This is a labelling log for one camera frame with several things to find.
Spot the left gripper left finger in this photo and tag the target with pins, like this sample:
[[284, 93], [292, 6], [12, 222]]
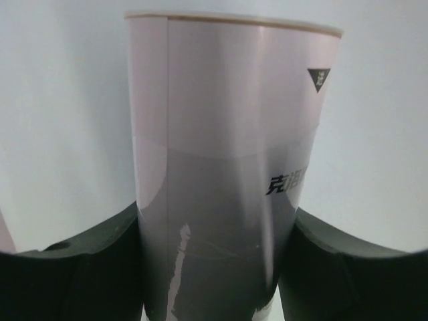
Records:
[[94, 275]]

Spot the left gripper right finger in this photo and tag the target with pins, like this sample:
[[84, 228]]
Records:
[[331, 275]]

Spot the white shuttlecock tube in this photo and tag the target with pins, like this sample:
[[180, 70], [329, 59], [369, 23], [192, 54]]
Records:
[[224, 111]]

